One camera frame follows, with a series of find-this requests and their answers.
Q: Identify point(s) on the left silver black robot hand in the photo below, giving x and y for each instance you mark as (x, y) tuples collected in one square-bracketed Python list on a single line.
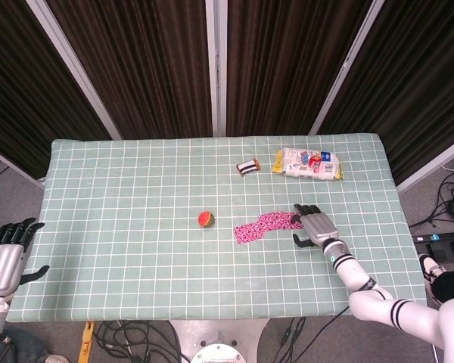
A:
[(4, 261)]

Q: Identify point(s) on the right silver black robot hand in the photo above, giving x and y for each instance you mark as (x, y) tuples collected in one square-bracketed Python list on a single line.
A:
[(319, 228)]

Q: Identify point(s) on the pink patterned cloth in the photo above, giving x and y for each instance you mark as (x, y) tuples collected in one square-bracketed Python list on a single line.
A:
[(247, 233)]

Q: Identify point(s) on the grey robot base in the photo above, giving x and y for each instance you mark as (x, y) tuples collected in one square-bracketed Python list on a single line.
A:
[(219, 340)]

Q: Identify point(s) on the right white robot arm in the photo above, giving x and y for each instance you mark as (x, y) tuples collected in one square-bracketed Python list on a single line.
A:
[(367, 280)]

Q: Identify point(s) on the white printed plastic package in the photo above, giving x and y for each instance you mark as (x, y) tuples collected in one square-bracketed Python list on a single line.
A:
[(306, 166)]

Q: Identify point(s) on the blue jeans leg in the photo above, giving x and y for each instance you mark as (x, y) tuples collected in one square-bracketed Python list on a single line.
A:
[(20, 346)]

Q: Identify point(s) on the black white striped snack bar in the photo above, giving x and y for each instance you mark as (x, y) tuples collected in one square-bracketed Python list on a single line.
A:
[(248, 167)]

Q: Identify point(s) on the red and green ball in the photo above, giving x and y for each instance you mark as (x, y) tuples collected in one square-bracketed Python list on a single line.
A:
[(206, 219)]

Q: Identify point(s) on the white black sneaker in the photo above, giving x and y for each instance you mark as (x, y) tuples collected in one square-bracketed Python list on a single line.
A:
[(431, 270)]

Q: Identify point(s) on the black foot pedal box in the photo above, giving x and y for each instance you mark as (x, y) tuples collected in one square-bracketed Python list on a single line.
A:
[(442, 244)]

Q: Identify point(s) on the green checked tablecloth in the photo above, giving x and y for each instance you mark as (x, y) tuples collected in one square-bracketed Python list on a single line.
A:
[(136, 246)]

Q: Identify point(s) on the black trouser leg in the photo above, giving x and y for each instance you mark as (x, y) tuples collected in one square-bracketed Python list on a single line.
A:
[(452, 285)]

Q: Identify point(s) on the dark white-framed partition panel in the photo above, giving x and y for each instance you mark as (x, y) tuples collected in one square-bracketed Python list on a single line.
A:
[(287, 64), (30, 75), (136, 64), (420, 87)]

